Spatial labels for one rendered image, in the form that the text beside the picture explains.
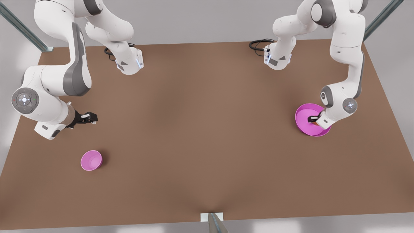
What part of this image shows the pink bowl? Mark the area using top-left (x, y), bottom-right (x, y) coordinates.
top-left (81, 150), bottom-right (103, 171)

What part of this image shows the silver frame post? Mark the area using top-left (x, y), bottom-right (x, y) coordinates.
top-left (0, 3), bottom-right (53, 52)
top-left (364, 0), bottom-right (405, 41)
top-left (201, 212), bottom-right (229, 233)

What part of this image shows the pink plate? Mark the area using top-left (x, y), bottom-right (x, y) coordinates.
top-left (295, 103), bottom-right (332, 137)

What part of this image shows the black cable loop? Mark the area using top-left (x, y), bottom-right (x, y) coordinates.
top-left (249, 39), bottom-right (275, 57)
top-left (104, 43), bottom-right (136, 61)

